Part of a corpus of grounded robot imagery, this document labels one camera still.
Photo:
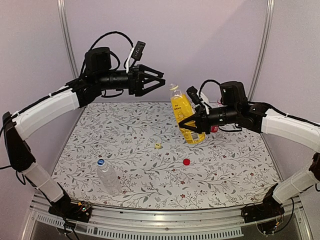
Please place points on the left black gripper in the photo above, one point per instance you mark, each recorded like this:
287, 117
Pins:
136, 85

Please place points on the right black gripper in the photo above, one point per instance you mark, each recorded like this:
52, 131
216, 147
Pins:
200, 117

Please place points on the yellow juice bottle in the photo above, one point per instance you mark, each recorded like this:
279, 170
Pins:
182, 109

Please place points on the clear bottle red label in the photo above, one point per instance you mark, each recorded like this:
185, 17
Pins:
218, 104

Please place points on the red bottle cap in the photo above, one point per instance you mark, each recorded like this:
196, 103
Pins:
186, 162

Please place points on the beige bottle cap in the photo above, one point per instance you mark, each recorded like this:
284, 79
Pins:
158, 146

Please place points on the clear bottle blue cap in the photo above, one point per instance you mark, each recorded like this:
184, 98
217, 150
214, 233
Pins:
108, 177

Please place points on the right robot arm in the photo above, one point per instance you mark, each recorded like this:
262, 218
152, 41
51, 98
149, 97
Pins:
260, 117

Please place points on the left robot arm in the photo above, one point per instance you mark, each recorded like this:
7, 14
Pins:
98, 76

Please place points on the floral table mat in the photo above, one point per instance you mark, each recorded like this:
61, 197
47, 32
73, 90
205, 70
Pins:
226, 169

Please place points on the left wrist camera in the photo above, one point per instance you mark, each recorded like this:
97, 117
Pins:
134, 56

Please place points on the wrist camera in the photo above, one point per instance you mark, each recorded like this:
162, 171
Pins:
198, 98
134, 56

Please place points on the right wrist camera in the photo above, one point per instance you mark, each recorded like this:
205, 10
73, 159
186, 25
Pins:
198, 98

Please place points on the left aluminium frame post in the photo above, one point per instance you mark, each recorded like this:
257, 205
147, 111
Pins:
62, 13

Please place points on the aluminium frame post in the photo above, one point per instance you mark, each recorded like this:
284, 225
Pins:
270, 5
62, 13

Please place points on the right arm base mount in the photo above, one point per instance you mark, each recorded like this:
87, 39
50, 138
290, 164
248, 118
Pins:
269, 208

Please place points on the right aluminium frame post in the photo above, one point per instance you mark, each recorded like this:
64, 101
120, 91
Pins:
270, 5

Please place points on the front aluminium rail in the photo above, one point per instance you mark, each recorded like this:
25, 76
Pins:
115, 223

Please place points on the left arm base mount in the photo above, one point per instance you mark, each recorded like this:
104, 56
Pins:
66, 209

